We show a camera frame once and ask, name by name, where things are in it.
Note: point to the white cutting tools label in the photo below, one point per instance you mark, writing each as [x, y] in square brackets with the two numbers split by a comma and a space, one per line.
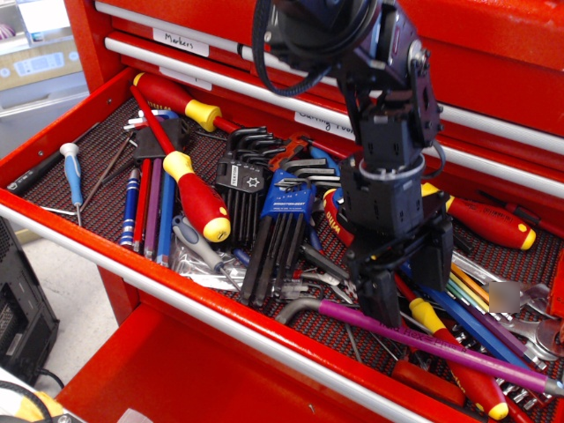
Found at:
[338, 125]

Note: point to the thin red screwdriver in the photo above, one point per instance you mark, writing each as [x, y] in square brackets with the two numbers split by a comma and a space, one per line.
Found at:
[526, 215]

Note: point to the blue white precision screwdriver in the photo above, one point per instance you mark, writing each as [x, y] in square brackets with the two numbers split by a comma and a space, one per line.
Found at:
[72, 171]

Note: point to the red yellow screwdriver right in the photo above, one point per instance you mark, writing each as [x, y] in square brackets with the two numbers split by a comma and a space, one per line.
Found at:
[490, 222]

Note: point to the blue metallic pen tool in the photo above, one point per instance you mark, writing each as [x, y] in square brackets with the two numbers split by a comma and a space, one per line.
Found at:
[130, 208]

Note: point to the open red drawer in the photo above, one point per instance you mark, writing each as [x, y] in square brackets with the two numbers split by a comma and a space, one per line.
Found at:
[320, 245]

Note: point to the black Tekton key set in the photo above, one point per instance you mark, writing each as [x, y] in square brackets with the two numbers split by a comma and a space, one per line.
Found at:
[242, 179]

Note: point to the rainbow hex key set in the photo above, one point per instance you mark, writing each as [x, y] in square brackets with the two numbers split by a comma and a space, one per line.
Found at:
[468, 310]

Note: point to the black computer case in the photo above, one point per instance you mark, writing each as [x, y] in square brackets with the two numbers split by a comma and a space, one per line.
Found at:
[28, 323]

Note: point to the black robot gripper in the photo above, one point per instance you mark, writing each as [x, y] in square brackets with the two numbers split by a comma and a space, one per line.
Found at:
[392, 223]

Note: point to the silver wrench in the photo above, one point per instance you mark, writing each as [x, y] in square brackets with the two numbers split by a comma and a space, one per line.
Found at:
[526, 318]

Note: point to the black pen tool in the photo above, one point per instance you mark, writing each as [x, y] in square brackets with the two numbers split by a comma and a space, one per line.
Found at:
[39, 169]

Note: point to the large violet Allen key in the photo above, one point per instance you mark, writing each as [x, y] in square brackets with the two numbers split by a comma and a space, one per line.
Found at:
[520, 376]

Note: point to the red yellow screwdriver middle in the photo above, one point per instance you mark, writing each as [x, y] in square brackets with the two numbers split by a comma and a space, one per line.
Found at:
[330, 208]

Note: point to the long red yellow screwdriver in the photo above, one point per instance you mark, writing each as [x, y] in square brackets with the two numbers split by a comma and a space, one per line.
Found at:
[161, 93]

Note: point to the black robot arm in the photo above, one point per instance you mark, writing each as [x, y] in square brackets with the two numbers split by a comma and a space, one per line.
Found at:
[372, 50]

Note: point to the white Markers label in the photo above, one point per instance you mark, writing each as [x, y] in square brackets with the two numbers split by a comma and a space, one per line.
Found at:
[191, 42]

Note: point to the grey blue screwdriver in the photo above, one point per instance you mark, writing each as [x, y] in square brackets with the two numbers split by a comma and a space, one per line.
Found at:
[192, 239]

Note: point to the red tool chest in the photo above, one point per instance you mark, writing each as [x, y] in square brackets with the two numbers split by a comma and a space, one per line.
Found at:
[496, 66]

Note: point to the red hex key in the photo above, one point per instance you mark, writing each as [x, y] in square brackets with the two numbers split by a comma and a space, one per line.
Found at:
[145, 181]

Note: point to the orange folding key set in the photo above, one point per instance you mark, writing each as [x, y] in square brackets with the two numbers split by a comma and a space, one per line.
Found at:
[295, 144]

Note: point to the large red yellow screwdriver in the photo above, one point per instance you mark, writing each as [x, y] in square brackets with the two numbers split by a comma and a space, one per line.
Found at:
[203, 206]

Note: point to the small purple hex key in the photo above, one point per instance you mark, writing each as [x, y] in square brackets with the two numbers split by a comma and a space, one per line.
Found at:
[153, 209]

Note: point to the blue hex key set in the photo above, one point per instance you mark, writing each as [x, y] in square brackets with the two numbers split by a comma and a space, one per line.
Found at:
[286, 214]

